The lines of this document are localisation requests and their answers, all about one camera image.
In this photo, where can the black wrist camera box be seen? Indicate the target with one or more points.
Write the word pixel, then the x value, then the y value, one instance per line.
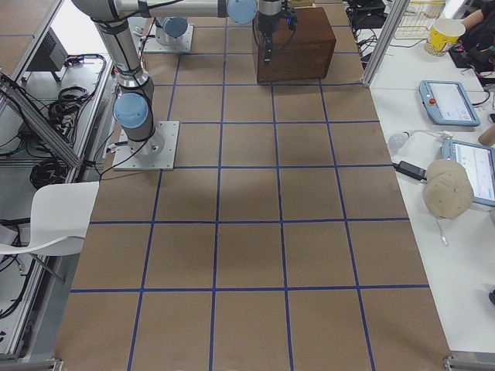
pixel 291 18

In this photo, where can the aluminium frame post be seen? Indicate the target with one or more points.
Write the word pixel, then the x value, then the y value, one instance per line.
pixel 387 34

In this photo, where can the dark brown wooden cabinet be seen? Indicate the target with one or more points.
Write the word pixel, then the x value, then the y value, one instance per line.
pixel 303 54

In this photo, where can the lower blue teach pendant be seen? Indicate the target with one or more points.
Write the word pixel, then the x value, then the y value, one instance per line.
pixel 478 161

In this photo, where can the yellow wire basket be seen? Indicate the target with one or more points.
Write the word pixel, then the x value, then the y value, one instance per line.
pixel 418 18

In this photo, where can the cardboard tube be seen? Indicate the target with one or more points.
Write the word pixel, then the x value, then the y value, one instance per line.
pixel 487 138

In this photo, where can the blue teach pendant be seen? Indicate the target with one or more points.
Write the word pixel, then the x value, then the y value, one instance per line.
pixel 447 103
pixel 478 161

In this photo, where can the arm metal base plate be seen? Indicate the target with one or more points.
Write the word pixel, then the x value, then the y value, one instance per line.
pixel 150 42
pixel 158 152

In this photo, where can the upper blue teach pendant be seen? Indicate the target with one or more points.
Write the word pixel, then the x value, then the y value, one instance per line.
pixel 447 103

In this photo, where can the black power adapter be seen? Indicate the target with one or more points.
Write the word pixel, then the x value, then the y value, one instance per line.
pixel 410 170

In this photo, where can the white light bulb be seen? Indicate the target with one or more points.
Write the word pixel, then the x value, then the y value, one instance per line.
pixel 398 140

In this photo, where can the white plastic chair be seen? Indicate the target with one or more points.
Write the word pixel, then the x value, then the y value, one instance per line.
pixel 60 216

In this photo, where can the beige baseball cap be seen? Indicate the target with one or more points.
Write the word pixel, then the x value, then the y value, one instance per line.
pixel 448 192

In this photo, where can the yellow paper popcorn cup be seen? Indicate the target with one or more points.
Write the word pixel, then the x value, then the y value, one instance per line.
pixel 443 35

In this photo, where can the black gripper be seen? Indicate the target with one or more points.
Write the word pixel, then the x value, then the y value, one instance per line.
pixel 266 25

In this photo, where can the grey control box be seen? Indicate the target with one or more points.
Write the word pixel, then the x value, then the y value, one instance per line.
pixel 50 57

